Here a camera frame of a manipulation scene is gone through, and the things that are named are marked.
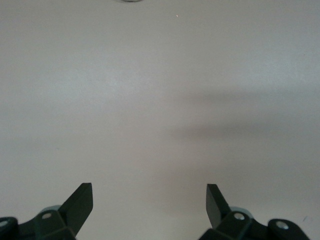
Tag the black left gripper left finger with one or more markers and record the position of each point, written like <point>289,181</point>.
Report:
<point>75,210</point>

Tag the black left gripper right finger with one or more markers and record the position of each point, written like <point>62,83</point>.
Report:
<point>217,212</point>

